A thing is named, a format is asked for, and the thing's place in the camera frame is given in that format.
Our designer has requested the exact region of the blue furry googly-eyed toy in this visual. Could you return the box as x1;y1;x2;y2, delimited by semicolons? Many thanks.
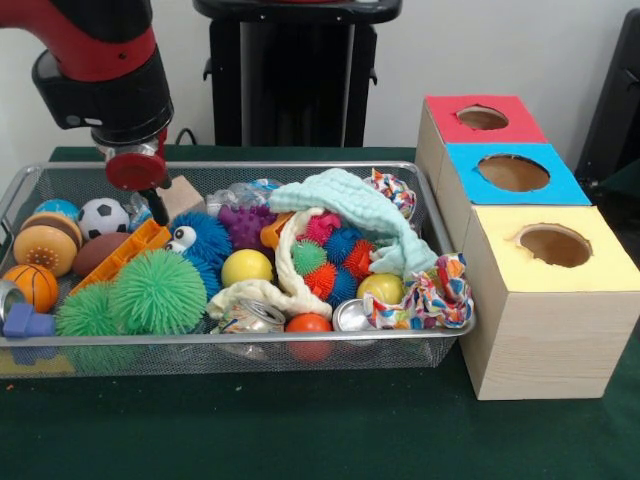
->
165;210;233;301

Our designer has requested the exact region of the orange plastic toy piece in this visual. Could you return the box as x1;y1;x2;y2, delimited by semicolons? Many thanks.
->
68;218;172;298

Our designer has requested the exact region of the toy burger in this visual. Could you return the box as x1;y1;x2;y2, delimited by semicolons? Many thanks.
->
12;212;83;279

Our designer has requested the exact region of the black floor stand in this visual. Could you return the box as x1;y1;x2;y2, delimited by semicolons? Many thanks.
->
578;8;640;201

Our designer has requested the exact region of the mint green cloth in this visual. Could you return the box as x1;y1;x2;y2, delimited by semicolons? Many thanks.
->
268;168;441;281

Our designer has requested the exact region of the wire mesh bin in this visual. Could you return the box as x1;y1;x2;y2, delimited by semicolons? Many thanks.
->
0;160;479;377

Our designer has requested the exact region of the wooden box with three holes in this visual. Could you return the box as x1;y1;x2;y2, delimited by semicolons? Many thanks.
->
415;95;640;401

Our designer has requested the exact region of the large green spiky ball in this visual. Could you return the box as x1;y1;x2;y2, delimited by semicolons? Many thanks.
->
110;248;208;336

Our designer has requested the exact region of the brown toy football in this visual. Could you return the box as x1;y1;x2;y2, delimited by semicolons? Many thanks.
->
72;232;133;278

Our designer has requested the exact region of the green spiky googly-eyed toy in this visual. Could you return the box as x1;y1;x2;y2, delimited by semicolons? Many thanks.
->
55;282;119;338

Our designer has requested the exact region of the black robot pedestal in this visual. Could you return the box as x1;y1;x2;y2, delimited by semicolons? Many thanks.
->
193;0;406;148

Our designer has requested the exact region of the green cloth table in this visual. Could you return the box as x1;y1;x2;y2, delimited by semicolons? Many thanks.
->
0;145;640;480

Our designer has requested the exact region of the small orange basketball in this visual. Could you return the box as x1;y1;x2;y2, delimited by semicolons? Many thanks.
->
3;263;61;314

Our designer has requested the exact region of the colourful polka-dot cloth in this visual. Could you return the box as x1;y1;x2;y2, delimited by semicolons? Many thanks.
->
363;253;477;332

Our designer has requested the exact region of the yellow ball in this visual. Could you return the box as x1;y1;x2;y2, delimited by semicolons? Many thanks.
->
221;249;274;290

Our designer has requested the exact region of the small soccer ball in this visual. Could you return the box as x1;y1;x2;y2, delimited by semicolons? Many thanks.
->
78;197;131;241

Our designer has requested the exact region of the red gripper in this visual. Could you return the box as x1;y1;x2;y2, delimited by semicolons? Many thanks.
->
104;147;172;228

